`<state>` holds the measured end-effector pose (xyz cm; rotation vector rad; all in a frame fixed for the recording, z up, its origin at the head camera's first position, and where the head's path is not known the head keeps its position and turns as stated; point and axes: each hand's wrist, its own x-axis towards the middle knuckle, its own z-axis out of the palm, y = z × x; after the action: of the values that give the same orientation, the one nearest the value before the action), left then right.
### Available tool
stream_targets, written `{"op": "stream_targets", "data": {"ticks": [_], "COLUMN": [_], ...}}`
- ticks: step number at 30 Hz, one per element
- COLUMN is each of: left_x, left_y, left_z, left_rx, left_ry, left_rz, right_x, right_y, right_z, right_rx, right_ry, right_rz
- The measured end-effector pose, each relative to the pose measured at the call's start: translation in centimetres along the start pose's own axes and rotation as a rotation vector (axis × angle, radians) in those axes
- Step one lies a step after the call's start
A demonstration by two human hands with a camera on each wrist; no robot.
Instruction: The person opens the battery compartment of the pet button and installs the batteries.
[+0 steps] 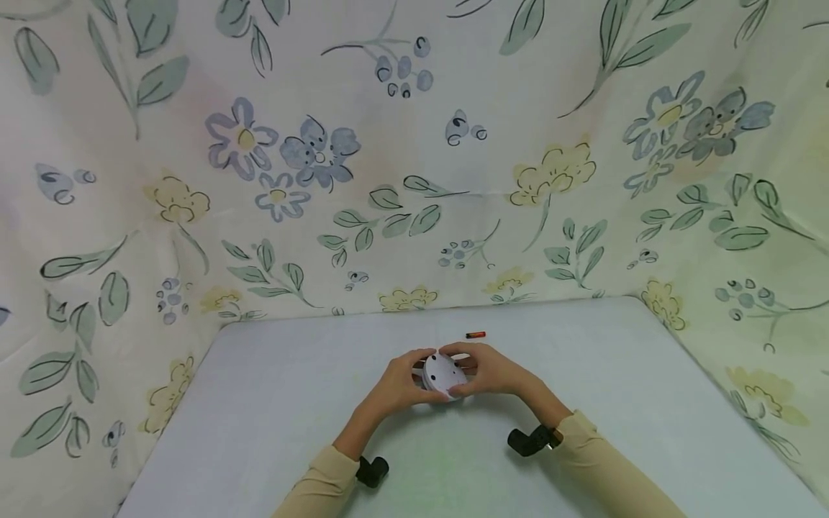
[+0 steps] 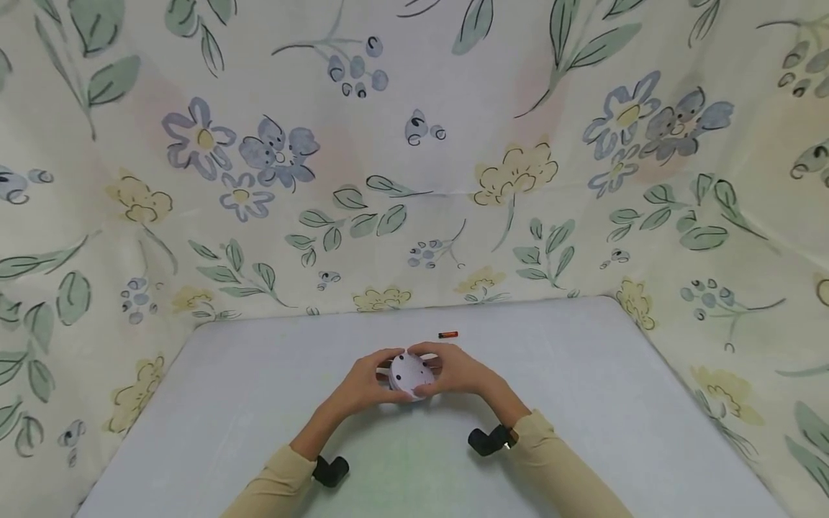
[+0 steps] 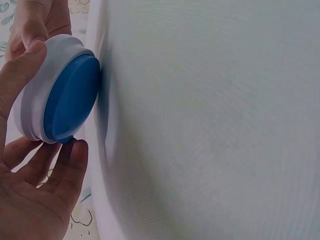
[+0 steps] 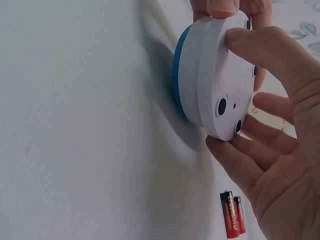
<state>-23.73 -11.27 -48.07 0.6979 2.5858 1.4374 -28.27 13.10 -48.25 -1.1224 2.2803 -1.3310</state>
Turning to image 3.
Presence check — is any person's right hand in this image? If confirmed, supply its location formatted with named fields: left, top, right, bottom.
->
left=6, top=0, right=74, bottom=61

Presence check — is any person's left hand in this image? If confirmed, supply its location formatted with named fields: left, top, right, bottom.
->
left=0, top=41, right=89, bottom=240

